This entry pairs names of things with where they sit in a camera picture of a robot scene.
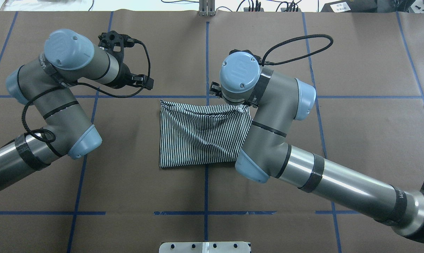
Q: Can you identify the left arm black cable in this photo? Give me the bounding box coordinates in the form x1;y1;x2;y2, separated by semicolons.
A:
21;39;151;143

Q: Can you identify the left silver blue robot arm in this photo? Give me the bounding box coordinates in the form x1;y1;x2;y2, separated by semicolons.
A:
0;29;154;191

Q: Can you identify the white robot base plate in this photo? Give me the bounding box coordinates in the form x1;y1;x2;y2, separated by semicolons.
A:
159;241;252;253

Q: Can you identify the black power strip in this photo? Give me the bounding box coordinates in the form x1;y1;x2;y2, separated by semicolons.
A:
241;2;301;12

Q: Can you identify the black box with label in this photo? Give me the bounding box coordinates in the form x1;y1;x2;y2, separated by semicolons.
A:
320;0;378;13

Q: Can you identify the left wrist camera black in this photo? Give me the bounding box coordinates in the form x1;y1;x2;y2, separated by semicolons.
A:
98;31;137;61

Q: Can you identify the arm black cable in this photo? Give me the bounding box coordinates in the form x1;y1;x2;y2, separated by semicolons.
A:
259;34;334;66
21;39;151;143

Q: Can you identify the aluminium frame post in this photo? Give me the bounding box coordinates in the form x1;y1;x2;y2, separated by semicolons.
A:
198;0;216;17

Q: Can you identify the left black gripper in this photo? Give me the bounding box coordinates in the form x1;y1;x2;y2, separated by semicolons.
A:
109;63;154;91

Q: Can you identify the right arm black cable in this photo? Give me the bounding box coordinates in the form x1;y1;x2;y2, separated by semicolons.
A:
259;34;334;66

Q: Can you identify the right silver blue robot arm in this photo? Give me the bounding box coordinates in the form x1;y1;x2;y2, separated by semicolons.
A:
210;50;424;244

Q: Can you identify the blue white striped polo shirt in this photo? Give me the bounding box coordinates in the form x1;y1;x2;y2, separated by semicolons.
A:
159;100;252;168

